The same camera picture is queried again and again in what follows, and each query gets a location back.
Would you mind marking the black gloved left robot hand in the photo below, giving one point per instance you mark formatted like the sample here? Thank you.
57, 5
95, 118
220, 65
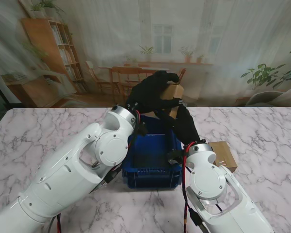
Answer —
150, 92

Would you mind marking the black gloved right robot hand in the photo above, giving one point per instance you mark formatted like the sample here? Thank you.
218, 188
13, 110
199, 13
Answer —
185, 126

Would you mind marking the cardboard package with white label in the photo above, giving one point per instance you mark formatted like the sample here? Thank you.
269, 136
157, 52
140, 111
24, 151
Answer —
174, 91

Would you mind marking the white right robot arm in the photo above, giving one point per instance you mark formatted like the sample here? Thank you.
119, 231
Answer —
208, 184

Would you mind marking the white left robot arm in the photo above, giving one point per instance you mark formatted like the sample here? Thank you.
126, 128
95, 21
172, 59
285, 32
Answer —
63, 174

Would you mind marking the plain brown cardboard package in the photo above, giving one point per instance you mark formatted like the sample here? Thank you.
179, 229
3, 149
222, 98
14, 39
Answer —
224, 153

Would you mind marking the blue plastic turnover box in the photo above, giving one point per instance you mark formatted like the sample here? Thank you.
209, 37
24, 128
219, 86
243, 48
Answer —
150, 174

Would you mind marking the printed room scene backdrop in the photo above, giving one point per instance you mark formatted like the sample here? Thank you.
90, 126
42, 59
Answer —
145, 36

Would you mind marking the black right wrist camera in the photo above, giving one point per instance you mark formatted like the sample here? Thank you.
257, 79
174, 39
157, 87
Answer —
174, 157

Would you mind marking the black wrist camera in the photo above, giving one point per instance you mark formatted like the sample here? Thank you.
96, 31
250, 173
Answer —
141, 129
174, 157

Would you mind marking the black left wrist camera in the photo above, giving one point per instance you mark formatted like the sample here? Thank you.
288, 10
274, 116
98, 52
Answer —
141, 129

